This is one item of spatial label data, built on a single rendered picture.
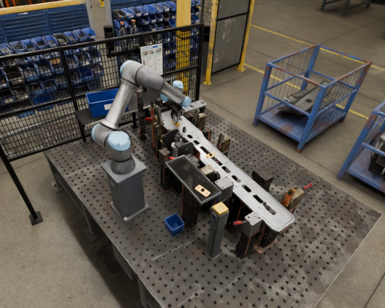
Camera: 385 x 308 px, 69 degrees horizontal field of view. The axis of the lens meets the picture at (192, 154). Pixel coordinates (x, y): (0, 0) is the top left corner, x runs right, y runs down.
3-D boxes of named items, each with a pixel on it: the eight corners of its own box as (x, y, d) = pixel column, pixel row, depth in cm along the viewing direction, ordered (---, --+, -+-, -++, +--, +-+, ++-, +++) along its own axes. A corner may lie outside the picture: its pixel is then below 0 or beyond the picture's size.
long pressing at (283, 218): (300, 217, 166) (301, 216, 164) (274, 235, 155) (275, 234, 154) (175, 109, 248) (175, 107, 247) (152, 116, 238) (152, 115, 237)
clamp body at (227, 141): (228, 172, 233) (234, 139, 211) (217, 177, 228) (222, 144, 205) (221, 165, 239) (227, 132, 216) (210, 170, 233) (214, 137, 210)
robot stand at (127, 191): (124, 223, 190) (117, 183, 164) (109, 205, 201) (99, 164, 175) (150, 208, 201) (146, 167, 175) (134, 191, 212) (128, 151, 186)
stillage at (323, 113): (298, 100, 471) (317, 43, 409) (343, 121, 427) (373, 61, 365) (252, 124, 409) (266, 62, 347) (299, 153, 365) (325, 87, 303)
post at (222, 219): (220, 255, 176) (230, 211, 147) (211, 261, 173) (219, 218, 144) (213, 245, 181) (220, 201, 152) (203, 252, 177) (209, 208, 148)
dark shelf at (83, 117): (179, 98, 261) (179, 95, 259) (83, 128, 219) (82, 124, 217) (167, 88, 274) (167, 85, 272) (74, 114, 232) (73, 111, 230)
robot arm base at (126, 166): (118, 178, 167) (117, 166, 160) (106, 164, 175) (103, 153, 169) (140, 167, 175) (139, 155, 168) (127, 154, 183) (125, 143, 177)
